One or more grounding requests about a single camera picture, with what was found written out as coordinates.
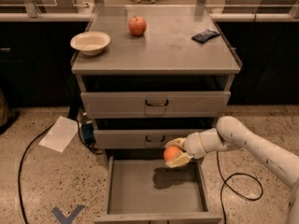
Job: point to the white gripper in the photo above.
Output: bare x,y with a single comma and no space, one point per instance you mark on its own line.
193,145

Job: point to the orange fruit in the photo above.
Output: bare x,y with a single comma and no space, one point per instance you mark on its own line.
171,153

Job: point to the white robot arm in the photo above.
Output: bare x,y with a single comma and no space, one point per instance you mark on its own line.
230,132

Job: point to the grey open bottom drawer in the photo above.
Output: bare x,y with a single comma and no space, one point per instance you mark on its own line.
148,192

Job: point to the grey top drawer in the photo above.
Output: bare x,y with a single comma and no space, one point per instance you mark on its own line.
154,104

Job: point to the grey middle drawer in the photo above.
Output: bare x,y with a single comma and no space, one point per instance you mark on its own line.
130,139

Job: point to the grey drawer cabinet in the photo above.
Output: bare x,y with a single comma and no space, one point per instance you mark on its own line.
164,58

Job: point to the blue power box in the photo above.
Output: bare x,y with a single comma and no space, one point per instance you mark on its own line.
87,132

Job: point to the white paper sheet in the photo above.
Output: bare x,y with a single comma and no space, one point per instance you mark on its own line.
60,134

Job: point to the red apple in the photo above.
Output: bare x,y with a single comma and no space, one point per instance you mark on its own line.
137,26

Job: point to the white bowl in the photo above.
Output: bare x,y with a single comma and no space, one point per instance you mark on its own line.
90,43

